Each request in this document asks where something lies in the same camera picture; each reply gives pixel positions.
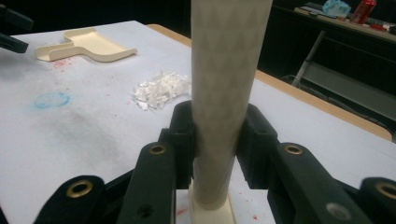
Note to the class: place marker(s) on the cream plastic dustpan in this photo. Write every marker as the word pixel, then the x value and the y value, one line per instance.
pixel 93 43

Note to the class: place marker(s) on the light blue plastic bag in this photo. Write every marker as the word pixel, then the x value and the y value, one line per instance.
pixel 336 7

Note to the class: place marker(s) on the cream brush with red tip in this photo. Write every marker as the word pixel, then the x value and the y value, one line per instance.
pixel 227 77

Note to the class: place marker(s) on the pile of clear plastic scraps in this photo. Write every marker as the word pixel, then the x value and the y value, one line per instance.
pixel 162 88

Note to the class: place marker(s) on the red drink can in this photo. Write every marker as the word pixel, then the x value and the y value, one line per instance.
pixel 362 11

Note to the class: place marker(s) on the white table frame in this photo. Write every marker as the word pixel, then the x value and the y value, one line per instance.
pixel 342 84

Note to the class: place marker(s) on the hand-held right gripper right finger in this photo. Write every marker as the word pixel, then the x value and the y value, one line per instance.
pixel 257 140

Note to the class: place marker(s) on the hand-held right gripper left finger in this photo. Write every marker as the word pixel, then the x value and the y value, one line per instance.
pixel 183 140

